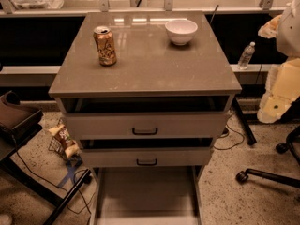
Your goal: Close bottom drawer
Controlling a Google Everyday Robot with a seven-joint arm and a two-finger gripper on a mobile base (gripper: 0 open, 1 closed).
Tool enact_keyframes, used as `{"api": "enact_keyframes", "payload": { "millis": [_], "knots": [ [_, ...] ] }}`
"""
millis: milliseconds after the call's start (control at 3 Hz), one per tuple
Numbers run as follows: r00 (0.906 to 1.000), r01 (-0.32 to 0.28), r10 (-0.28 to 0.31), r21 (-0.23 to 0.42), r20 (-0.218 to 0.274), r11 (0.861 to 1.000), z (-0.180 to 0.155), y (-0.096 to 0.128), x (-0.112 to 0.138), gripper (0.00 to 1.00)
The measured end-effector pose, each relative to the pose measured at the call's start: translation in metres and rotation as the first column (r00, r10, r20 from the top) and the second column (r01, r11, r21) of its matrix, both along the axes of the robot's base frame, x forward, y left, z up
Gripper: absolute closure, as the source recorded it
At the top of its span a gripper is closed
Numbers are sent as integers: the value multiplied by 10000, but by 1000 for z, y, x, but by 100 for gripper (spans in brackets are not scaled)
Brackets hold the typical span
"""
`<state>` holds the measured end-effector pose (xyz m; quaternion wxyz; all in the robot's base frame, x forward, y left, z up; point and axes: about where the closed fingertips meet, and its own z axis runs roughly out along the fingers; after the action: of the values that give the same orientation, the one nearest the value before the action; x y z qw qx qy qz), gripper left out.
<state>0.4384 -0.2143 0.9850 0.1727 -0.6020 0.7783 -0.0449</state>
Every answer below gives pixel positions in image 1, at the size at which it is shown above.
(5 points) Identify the small wire basket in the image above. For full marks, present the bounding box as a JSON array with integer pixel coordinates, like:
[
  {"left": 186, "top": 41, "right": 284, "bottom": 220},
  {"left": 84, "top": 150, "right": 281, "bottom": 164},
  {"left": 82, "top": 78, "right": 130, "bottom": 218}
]
[{"left": 49, "top": 133, "right": 68, "bottom": 159}]

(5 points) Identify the snack bag in basket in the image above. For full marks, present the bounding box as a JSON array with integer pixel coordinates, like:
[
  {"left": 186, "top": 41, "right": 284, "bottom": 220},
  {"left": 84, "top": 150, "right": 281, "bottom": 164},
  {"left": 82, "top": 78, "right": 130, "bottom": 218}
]
[{"left": 49, "top": 124, "right": 79, "bottom": 158}]

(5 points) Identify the white ceramic bowl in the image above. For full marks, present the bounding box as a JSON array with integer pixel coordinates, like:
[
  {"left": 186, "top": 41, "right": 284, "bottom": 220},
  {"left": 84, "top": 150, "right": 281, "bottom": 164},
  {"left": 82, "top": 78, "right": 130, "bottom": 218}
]
[{"left": 165, "top": 19, "right": 198, "bottom": 45}]

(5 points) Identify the clear plastic water bottle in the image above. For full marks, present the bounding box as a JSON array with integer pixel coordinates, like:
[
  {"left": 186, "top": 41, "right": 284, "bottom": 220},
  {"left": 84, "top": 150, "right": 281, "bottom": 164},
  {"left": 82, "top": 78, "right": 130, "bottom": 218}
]
[{"left": 237, "top": 41, "right": 255, "bottom": 70}]

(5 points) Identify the black table leg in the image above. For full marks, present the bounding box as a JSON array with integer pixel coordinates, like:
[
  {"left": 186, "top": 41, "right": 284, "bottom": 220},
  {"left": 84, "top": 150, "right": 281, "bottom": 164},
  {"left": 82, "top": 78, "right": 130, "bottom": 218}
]
[{"left": 232, "top": 98, "right": 257, "bottom": 145}]

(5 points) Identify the middle drawer with handle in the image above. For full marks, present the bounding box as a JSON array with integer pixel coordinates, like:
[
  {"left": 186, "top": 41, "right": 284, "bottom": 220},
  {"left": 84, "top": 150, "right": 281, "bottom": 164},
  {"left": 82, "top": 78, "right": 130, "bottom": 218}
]
[{"left": 80, "top": 138, "right": 212, "bottom": 168}]

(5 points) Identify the orange soda can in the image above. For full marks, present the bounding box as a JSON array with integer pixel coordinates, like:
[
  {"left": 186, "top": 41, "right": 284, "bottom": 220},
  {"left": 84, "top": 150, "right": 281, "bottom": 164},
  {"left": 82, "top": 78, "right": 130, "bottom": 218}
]
[{"left": 93, "top": 26, "right": 117, "bottom": 66}]

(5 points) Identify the top drawer with handle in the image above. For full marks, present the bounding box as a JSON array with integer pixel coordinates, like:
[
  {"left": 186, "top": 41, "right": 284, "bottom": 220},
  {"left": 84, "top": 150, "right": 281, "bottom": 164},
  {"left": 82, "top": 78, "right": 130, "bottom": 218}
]
[{"left": 57, "top": 96, "right": 233, "bottom": 141}]

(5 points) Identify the grey drawer cabinet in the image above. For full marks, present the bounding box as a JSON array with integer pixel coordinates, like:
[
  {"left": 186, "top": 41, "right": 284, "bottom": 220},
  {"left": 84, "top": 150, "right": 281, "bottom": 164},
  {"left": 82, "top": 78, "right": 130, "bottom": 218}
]
[{"left": 48, "top": 10, "right": 243, "bottom": 225}]

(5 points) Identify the drawer with handle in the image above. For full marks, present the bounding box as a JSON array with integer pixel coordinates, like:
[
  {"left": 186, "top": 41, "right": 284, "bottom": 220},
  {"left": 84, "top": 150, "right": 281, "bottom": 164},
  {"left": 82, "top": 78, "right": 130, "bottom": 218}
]
[
  {"left": 57, "top": 96, "right": 233, "bottom": 141},
  {"left": 80, "top": 138, "right": 212, "bottom": 168}
]

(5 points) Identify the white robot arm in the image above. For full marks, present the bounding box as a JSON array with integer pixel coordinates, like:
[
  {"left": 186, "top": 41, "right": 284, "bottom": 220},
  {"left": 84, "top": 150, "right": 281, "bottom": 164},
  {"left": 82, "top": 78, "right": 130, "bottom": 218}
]
[{"left": 257, "top": 0, "right": 300, "bottom": 124}]

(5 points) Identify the black office chair base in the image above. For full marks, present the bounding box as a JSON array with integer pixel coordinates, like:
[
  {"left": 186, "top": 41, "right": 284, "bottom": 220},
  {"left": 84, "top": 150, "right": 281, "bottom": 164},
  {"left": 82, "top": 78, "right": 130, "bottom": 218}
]
[{"left": 235, "top": 126, "right": 300, "bottom": 188}]

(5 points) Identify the black floor cable left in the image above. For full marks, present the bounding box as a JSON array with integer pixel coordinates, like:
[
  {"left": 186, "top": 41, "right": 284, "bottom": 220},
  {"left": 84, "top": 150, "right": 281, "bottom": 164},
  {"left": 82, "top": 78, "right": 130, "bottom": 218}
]
[{"left": 12, "top": 136, "right": 96, "bottom": 216}]

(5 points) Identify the dark chair at left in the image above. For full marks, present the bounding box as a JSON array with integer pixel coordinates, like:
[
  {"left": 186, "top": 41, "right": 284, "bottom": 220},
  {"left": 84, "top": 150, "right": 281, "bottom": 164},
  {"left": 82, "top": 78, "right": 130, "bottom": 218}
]
[{"left": 0, "top": 91, "right": 91, "bottom": 225}]

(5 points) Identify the black floor cable right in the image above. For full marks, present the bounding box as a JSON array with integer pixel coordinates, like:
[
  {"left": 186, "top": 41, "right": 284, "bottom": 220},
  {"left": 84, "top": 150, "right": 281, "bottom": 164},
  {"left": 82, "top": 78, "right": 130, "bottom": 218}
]
[{"left": 213, "top": 113, "right": 247, "bottom": 151}]

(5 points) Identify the black floor cable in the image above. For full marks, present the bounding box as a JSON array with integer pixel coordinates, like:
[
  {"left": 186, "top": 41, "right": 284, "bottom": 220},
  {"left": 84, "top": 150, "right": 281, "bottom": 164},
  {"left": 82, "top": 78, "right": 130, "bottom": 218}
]
[
  {"left": 12, "top": 136, "right": 96, "bottom": 216},
  {"left": 213, "top": 113, "right": 247, "bottom": 151}
]

